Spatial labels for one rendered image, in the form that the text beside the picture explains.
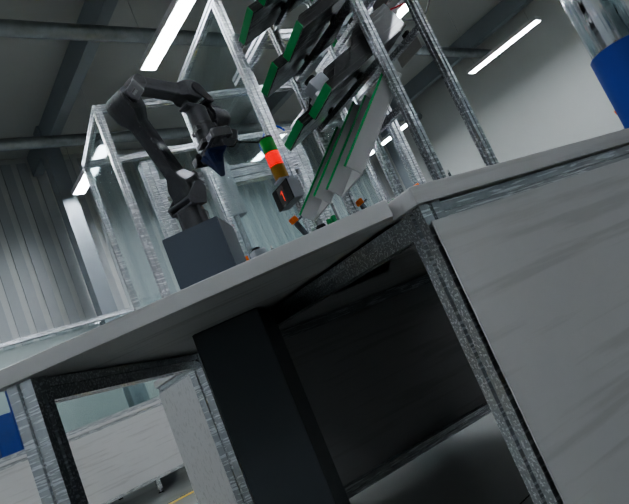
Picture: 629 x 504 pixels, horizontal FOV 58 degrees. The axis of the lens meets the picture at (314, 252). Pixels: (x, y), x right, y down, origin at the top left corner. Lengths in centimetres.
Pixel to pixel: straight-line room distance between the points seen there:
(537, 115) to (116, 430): 1002
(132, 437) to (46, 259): 440
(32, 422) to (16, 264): 901
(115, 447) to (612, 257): 586
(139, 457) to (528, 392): 591
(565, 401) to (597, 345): 13
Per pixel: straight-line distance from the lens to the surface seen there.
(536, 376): 93
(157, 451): 668
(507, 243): 96
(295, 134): 143
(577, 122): 1261
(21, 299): 988
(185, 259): 133
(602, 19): 183
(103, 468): 650
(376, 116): 128
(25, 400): 107
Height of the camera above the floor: 69
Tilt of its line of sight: 9 degrees up
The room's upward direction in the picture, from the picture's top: 23 degrees counter-clockwise
